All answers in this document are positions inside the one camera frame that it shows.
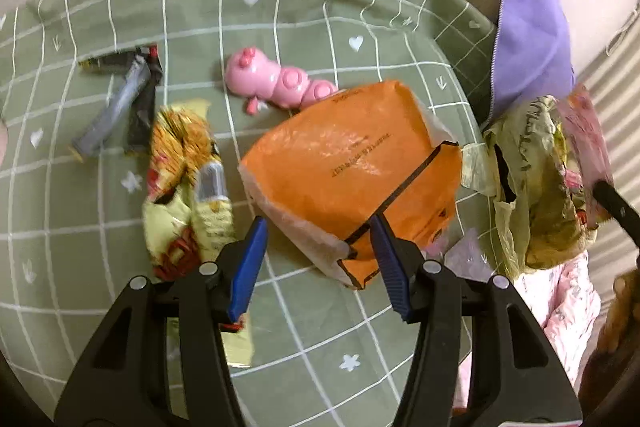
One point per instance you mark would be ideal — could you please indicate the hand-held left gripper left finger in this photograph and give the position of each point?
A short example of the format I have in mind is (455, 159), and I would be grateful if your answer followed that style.
(247, 267)

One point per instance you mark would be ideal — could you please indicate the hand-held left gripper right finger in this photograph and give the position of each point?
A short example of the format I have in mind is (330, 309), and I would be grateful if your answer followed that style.
(392, 272)

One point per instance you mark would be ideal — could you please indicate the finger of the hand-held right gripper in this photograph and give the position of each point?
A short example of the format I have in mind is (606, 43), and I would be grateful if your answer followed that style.
(620, 207)

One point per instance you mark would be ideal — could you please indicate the pink printed wrapper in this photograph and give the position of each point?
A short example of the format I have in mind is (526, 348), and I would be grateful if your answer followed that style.
(587, 142)

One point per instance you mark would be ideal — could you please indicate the yellow trash bag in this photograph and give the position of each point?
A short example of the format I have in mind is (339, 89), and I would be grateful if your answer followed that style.
(530, 187)

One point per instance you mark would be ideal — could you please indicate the orange packet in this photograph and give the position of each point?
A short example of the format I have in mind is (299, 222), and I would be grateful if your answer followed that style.
(340, 167)

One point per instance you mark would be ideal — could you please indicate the person's right forearm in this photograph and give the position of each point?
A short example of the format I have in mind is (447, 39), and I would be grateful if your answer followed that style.
(605, 382)

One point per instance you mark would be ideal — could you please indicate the person's right hand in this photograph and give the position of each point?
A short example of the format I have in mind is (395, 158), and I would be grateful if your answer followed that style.
(625, 312)

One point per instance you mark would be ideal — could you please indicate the lilac blister wrapper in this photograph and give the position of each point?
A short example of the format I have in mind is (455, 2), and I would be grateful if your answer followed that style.
(470, 252)

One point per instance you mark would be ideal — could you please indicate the small yellow wrapper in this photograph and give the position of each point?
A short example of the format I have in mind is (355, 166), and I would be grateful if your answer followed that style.
(240, 347)

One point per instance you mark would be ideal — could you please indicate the cream gold snack wrapper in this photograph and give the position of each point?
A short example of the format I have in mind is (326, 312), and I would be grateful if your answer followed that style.
(170, 197)

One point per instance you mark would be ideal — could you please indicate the pink floral blanket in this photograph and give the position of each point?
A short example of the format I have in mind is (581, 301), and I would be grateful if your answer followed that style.
(570, 302)

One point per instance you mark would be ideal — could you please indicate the striped beige curtain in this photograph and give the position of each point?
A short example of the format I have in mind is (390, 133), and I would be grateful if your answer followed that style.
(615, 72)

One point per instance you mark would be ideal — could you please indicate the pink caterpillar toy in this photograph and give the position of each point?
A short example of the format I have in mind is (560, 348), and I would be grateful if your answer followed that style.
(270, 79)

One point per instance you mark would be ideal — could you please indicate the dark green white wrapper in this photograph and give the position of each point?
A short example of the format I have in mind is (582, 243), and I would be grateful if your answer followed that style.
(142, 107)

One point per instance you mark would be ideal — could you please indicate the purple pillow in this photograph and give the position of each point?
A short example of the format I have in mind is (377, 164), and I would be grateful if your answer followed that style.
(535, 22)

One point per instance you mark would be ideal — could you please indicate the grey foil wrapper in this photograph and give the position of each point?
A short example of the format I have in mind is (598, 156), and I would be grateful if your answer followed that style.
(112, 112)

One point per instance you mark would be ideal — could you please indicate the brown gold snack wrapper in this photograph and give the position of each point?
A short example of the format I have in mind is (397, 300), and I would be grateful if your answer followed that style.
(107, 63)

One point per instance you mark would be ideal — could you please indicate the green checked tablecloth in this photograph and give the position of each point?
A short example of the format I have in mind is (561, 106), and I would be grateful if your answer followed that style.
(300, 7)

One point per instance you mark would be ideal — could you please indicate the small pink jar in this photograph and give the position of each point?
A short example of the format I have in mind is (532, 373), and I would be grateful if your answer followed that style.
(2, 142)

